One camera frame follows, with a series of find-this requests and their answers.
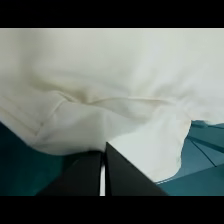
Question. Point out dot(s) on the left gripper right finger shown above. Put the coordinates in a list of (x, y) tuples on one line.
[(126, 176)]

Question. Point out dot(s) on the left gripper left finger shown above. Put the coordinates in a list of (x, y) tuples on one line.
[(80, 178)]

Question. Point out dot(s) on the white shirt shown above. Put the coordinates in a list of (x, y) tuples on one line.
[(110, 76)]

